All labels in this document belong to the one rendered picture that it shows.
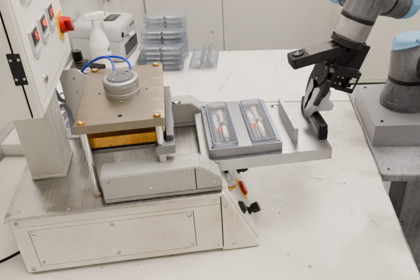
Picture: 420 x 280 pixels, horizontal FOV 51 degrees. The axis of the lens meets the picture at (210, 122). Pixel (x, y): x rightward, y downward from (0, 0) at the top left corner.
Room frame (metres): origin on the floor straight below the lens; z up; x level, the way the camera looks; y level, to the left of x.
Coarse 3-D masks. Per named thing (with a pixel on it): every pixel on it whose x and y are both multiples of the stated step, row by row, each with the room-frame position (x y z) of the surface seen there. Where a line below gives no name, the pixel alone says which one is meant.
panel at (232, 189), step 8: (224, 176) 0.81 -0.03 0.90; (240, 176) 0.97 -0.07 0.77; (224, 184) 0.77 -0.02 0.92; (232, 184) 0.84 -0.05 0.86; (232, 192) 0.79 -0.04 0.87; (240, 192) 0.86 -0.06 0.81; (232, 200) 0.75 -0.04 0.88; (240, 200) 0.81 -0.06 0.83; (240, 208) 0.77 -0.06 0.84; (248, 216) 0.79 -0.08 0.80; (248, 224) 0.75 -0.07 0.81; (256, 232) 0.76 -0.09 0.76
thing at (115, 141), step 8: (144, 128) 0.80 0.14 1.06; (152, 128) 0.80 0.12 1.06; (88, 136) 0.78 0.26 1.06; (96, 136) 0.78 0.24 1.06; (104, 136) 0.78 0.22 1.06; (112, 136) 0.78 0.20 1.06; (120, 136) 0.78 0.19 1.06; (128, 136) 0.78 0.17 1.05; (136, 136) 0.78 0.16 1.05; (144, 136) 0.78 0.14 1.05; (152, 136) 0.78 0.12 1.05; (96, 144) 0.77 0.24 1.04; (104, 144) 0.77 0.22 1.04; (112, 144) 0.78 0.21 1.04; (120, 144) 0.78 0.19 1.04; (128, 144) 0.78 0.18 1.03; (136, 144) 0.78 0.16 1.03; (144, 144) 0.78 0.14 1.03; (152, 144) 0.78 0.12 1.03; (96, 152) 0.77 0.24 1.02; (104, 152) 0.77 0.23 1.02
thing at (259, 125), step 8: (248, 104) 0.97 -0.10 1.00; (256, 104) 0.97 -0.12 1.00; (248, 112) 0.93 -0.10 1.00; (256, 112) 0.93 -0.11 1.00; (264, 112) 0.92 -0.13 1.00; (248, 120) 0.89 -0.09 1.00; (256, 120) 0.89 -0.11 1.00; (264, 120) 0.89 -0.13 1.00; (256, 128) 0.85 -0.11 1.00; (264, 128) 0.85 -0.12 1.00; (272, 128) 0.85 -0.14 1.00; (256, 136) 0.82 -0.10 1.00; (264, 136) 0.82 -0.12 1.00; (272, 136) 0.82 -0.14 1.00
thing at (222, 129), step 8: (208, 104) 0.98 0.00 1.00; (216, 104) 0.98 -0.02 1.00; (224, 104) 0.98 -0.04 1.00; (208, 112) 0.94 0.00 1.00; (216, 112) 0.94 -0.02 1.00; (224, 112) 0.94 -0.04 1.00; (216, 120) 0.90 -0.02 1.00; (224, 120) 0.90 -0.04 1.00; (216, 128) 0.87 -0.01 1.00; (224, 128) 0.86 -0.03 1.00; (232, 128) 0.86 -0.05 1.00; (216, 136) 0.83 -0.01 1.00; (224, 136) 0.83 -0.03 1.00; (232, 136) 0.83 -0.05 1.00
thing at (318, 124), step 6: (312, 114) 0.89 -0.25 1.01; (318, 114) 0.89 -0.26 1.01; (312, 120) 0.89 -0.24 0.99; (318, 120) 0.86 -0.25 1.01; (324, 120) 0.87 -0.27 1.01; (318, 126) 0.85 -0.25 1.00; (324, 126) 0.84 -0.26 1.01; (318, 132) 0.85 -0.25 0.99; (324, 132) 0.84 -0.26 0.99; (318, 138) 0.84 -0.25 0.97; (324, 138) 0.84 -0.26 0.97
